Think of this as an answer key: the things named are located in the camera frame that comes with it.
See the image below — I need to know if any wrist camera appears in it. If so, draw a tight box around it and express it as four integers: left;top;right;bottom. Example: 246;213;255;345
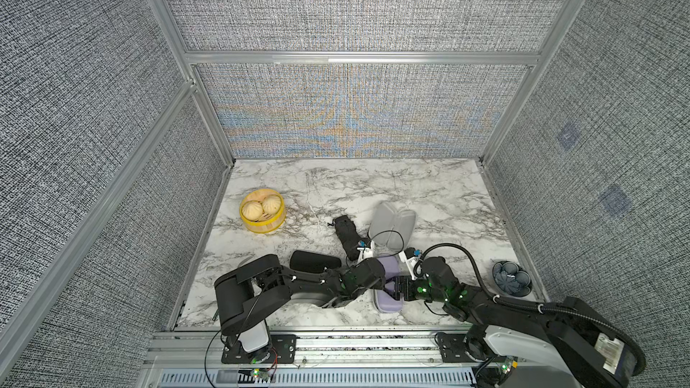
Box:
357;241;376;263
398;247;422;280

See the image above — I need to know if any white vented cable tray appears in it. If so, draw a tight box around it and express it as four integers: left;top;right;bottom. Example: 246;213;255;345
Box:
157;368;477;387

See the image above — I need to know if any grey zippered case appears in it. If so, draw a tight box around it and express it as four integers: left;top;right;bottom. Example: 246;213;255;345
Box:
289;251;342;274

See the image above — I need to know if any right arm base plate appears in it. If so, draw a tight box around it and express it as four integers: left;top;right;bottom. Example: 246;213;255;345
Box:
434;332;477;364

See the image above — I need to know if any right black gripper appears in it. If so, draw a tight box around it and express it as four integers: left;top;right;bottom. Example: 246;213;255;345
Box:
383;274;447;306

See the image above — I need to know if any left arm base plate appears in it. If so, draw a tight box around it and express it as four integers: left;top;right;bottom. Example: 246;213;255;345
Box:
221;334;298;366

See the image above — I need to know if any grey open case back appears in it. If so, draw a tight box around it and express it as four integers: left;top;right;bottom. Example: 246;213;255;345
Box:
368;201;417;257

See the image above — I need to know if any steamed bun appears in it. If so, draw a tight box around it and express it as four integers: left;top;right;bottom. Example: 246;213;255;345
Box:
241;200;264;222
262;194;282;217

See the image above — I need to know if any left steamed bun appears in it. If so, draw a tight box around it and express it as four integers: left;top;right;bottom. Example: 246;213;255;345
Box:
241;200;264;222

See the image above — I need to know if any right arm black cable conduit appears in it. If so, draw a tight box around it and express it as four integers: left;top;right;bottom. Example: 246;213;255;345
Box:
414;242;647;375

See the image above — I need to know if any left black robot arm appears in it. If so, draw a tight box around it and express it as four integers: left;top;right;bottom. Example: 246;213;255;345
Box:
214;254;386;354

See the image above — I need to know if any yellow bamboo steamer basket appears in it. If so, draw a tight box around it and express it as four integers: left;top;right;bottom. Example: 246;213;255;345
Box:
239;189;286;234

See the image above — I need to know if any aluminium front rail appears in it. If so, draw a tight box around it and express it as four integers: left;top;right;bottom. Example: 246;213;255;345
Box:
143;324;470;369

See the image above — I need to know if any dark round flower dish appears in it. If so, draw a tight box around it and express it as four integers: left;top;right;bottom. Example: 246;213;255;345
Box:
492;260;532;297

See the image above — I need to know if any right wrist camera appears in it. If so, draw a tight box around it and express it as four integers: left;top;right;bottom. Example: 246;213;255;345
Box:
398;247;422;280

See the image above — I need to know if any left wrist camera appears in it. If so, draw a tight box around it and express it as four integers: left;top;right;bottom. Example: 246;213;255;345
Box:
357;241;376;263

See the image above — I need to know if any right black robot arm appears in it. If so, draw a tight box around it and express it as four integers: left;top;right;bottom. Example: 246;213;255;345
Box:
390;257;647;387

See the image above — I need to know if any right steamed bun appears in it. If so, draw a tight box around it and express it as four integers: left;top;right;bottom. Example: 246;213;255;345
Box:
262;194;282;217

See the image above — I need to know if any black umbrella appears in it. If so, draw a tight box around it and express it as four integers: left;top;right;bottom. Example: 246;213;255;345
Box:
331;215;370;262

